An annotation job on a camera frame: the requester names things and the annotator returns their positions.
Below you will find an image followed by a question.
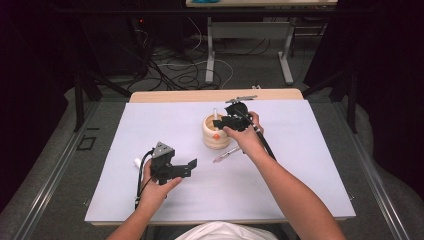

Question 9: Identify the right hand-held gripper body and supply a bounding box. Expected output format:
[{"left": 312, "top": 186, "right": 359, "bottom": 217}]
[{"left": 223, "top": 94, "right": 259, "bottom": 133}]

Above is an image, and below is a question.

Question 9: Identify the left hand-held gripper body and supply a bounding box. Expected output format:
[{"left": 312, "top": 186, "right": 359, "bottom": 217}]
[{"left": 149, "top": 141, "right": 193, "bottom": 186}]

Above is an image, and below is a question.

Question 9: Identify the cream ribbed pen holder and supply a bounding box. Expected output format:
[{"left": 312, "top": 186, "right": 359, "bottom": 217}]
[{"left": 201, "top": 113, "right": 232, "bottom": 151}]

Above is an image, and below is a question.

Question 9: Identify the person's right hand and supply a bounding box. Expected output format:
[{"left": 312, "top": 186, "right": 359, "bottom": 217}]
[{"left": 222, "top": 110, "right": 265, "bottom": 158}]

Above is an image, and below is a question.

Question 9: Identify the person's left hand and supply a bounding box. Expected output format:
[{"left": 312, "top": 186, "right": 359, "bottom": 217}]
[{"left": 136, "top": 159, "right": 184, "bottom": 215}]

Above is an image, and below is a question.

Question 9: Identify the clear pen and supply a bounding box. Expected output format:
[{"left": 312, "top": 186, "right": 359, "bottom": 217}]
[{"left": 212, "top": 146, "right": 242, "bottom": 164}]

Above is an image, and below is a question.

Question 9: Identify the wooden table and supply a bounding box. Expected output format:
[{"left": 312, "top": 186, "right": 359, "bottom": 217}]
[{"left": 84, "top": 88, "right": 357, "bottom": 228}]

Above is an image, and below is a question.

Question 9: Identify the white table mat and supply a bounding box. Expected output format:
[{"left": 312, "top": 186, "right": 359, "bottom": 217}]
[{"left": 84, "top": 99, "right": 357, "bottom": 224}]

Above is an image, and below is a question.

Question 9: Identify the person's white shirt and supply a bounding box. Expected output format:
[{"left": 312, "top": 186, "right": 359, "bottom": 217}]
[{"left": 174, "top": 221, "right": 280, "bottom": 240}]

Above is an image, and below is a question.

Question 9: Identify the white desk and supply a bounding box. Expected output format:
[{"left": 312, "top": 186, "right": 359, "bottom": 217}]
[{"left": 185, "top": 0, "right": 339, "bottom": 86}]

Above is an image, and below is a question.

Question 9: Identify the black metal stand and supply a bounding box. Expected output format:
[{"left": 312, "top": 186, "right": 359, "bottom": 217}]
[
  {"left": 73, "top": 65, "right": 132, "bottom": 133},
  {"left": 300, "top": 67, "right": 360, "bottom": 135}
]

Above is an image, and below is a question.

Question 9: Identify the black equipment box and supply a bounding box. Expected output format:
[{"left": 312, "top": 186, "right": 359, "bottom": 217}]
[{"left": 81, "top": 15, "right": 150, "bottom": 78}]

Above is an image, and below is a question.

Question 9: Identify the dark curtain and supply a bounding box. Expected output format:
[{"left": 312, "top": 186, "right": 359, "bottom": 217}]
[
  {"left": 302, "top": 0, "right": 424, "bottom": 201},
  {"left": 0, "top": 0, "right": 79, "bottom": 214}
]

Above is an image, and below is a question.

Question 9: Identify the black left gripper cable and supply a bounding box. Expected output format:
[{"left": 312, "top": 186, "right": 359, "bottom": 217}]
[{"left": 134, "top": 149, "right": 155, "bottom": 211}]

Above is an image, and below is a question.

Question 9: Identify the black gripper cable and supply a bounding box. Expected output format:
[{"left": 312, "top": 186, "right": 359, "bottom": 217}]
[
  {"left": 134, "top": 149, "right": 155, "bottom": 211},
  {"left": 233, "top": 108, "right": 278, "bottom": 161}
]

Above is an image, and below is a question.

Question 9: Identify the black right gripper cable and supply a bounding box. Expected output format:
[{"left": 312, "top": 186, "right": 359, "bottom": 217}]
[{"left": 233, "top": 108, "right": 278, "bottom": 161}]

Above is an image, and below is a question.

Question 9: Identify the white floor cable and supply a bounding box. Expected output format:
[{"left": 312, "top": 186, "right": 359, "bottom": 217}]
[{"left": 155, "top": 16, "right": 235, "bottom": 90}]

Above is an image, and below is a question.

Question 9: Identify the tangle of black floor cables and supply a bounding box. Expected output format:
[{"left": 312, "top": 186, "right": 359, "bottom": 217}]
[{"left": 131, "top": 19, "right": 234, "bottom": 93}]

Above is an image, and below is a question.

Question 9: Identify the metal floor rail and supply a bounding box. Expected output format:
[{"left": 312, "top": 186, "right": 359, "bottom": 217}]
[
  {"left": 12, "top": 100, "right": 102, "bottom": 240},
  {"left": 332, "top": 100, "right": 412, "bottom": 240}
]

